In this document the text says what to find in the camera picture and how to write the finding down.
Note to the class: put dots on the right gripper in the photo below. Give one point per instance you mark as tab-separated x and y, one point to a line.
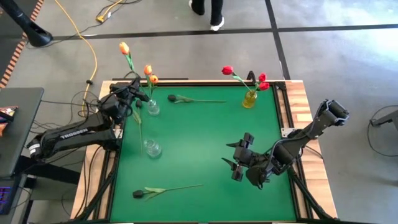
252	161

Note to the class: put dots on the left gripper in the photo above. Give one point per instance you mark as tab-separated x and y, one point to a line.
116	104

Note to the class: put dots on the clear ribbed glass vase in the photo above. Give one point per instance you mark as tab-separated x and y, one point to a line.
153	108

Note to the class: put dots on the yellow glass vase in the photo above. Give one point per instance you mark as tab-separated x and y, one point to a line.
249	101

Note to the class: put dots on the clear round patterned glass vase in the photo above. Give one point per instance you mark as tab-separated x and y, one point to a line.
153	149

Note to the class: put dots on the red artificial tulip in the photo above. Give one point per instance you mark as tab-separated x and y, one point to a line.
264	86
262	77
227	70

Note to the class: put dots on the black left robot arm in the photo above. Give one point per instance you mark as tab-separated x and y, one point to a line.
74	134

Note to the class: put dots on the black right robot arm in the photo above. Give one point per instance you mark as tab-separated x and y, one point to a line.
329	113

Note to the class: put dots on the black flat bar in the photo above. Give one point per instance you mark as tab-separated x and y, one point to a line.
171	79

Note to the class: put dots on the green table mat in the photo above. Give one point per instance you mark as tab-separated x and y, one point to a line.
202	171

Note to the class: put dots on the person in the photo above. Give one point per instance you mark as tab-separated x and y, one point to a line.
216	12

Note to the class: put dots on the black floor stand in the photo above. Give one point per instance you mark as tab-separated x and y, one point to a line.
37	35

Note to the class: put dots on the black desk foot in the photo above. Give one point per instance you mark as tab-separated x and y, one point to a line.
49	170

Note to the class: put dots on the grey desk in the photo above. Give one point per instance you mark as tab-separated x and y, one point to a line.
18	130

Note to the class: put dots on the colourful snack bag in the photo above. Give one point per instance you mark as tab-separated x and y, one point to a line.
7	112

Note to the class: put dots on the black floor mat orange edge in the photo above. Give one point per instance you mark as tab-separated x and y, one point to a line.
7	53

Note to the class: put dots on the backlit keyboard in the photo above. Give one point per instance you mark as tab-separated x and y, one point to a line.
4	199

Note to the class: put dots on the silver mounting bracket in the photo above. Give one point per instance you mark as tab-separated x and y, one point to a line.
119	134
285	132

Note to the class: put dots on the black aluminium table frame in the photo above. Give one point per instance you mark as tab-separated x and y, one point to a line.
202	83

